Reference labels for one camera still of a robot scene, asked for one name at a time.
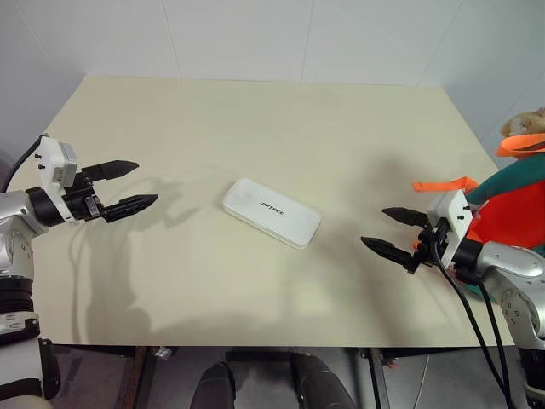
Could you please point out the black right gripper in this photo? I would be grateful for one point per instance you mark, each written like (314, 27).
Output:
(430, 245)

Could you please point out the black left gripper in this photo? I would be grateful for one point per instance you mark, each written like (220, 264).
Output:
(83, 198)

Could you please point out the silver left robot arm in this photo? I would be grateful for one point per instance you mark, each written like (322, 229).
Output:
(13, 209)

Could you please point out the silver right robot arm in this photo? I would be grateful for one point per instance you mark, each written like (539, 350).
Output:
(511, 260)

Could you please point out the colourful bag with toy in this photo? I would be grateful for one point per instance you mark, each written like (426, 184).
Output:
(511, 200)

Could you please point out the white rectangular box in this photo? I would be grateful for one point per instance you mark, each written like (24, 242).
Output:
(270, 213)

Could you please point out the black table leg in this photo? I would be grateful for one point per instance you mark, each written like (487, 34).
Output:
(379, 377)

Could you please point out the dark rounded shape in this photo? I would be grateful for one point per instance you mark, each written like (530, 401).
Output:
(319, 383)
(217, 385)

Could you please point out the brown table leg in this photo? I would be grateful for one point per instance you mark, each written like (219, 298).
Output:
(135, 375)

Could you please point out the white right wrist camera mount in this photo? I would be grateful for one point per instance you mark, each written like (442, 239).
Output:
(455, 217)

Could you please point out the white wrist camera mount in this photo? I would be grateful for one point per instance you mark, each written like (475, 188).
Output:
(53, 155)
(455, 217)

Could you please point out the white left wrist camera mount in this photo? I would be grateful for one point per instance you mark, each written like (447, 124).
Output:
(53, 155)

